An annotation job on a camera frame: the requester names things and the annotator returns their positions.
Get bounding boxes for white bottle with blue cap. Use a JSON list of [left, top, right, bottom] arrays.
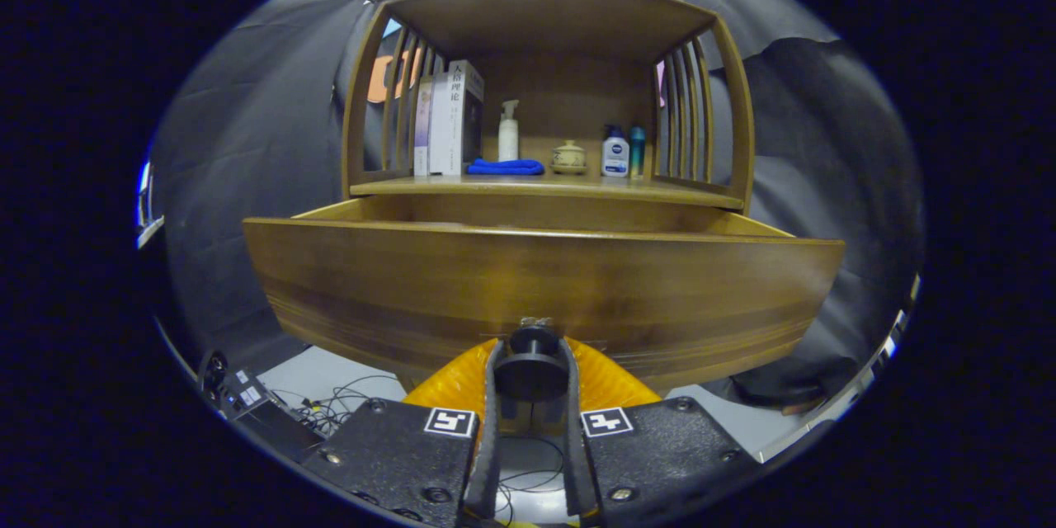
[[601, 125, 630, 178]]

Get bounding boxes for black drawer knob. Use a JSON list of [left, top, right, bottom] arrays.
[[493, 323, 572, 403]]

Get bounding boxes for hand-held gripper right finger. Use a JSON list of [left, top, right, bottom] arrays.
[[561, 337, 760, 522]]

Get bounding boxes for thick white book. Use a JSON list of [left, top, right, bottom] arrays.
[[429, 59, 485, 177]]

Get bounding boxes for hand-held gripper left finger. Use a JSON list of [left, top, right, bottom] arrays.
[[301, 337, 506, 527]]

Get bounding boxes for black backdrop cloth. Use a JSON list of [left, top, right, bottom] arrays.
[[148, 0, 925, 413]]

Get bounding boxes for folded blue cloth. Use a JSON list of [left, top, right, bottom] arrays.
[[467, 158, 545, 177]]

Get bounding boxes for beige lidded teacup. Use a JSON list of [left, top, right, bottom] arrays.
[[550, 139, 588, 176]]

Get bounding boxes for thin black floor cables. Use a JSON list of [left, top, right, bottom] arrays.
[[272, 375, 570, 525]]

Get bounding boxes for wooden countertop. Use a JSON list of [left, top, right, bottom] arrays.
[[351, 169, 746, 211]]

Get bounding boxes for white table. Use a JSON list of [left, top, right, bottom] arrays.
[[759, 272, 921, 463]]

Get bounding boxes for black electronic device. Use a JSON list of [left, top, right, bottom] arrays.
[[200, 349, 327, 463]]

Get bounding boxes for thin pale purple book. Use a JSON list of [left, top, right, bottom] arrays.
[[412, 74, 434, 177]]

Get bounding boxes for wooden drawer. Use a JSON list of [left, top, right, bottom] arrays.
[[242, 194, 846, 395]]

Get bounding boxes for white pump bottle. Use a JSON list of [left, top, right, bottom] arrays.
[[497, 99, 521, 163]]

